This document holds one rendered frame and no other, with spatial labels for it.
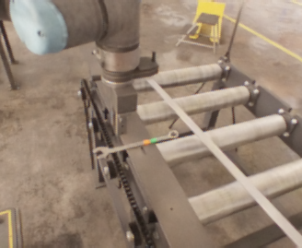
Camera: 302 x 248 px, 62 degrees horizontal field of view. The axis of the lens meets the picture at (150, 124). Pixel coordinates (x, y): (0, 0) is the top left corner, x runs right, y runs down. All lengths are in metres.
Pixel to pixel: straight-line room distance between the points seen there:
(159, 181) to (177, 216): 0.10
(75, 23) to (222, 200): 0.79
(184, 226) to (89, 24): 0.46
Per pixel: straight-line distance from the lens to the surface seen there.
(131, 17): 0.49
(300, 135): 1.54
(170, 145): 1.12
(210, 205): 0.97
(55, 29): 0.41
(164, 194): 0.65
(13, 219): 1.70
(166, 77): 1.61
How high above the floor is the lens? 1.70
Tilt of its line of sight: 41 degrees down
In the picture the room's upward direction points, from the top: 5 degrees clockwise
